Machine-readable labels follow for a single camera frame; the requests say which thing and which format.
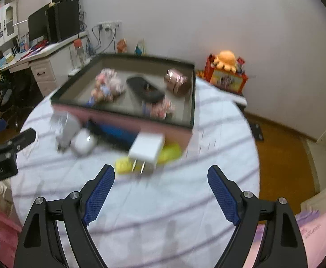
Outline white mini hair dryer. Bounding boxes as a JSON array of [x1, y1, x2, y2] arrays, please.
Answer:
[[50, 111, 98, 157]]

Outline blue flat item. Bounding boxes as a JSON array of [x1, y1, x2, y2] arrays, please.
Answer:
[[87, 119, 140, 149]]

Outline white wall socket strip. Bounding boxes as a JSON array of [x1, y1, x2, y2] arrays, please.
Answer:
[[97, 20, 123, 32]]

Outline red toy box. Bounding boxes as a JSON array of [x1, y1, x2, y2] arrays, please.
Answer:
[[203, 55, 249, 95]]

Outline black oblong case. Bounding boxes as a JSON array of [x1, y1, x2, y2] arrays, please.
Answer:
[[126, 75, 165, 103]]

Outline orange snack bag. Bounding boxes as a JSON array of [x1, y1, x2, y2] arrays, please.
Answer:
[[116, 38, 128, 54]]

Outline black floor scale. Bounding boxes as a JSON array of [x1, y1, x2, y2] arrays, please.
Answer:
[[249, 122, 265, 142]]

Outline large black speaker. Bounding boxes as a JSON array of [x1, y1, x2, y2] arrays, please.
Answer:
[[47, 0, 81, 44]]

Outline rose gold metallic case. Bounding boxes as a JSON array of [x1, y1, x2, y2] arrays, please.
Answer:
[[164, 68, 193, 97]]

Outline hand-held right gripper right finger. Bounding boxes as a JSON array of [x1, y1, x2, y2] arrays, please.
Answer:
[[207, 165, 309, 268]]

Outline pink bedding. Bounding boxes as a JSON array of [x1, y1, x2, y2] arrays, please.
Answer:
[[0, 211, 23, 268]]

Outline pink plush toys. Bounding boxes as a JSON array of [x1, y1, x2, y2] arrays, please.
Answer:
[[91, 68, 124, 107]]

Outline blue snack bag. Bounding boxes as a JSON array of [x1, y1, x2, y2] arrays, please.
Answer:
[[135, 39, 146, 56]]

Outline white desk with drawers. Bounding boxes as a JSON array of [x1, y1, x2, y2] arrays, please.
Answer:
[[0, 32, 88, 96]]

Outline white striped quilt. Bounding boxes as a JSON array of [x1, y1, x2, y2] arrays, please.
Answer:
[[10, 77, 261, 268]]

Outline bottle with orange lid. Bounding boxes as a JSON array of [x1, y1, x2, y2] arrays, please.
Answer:
[[73, 39, 86, 67]]

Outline black computer monitor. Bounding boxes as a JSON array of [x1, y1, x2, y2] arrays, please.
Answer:
[[28, 6, 51, 43]]

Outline orange octopus plush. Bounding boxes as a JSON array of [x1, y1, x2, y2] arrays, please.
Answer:
[[213, 50, 238, 69]]

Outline pink toy brick set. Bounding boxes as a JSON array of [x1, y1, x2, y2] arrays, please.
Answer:
[[141, 97, 175, 121]]

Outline white charger plug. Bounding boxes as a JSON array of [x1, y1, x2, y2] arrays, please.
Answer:
[[128, 133, 165, 175]]

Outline white glass door cabinet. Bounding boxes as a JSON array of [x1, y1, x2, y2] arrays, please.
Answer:
[[0, 1, 19, 48]]

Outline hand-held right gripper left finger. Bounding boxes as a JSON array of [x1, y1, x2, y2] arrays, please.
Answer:
[[13, 164, 116, 268]]

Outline pink box with black rim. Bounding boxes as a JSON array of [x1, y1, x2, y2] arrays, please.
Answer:
[[50, 54, 196, 149]]

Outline pink and purple pillow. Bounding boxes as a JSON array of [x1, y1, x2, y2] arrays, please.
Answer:
[[295, 209, 326, 268]]

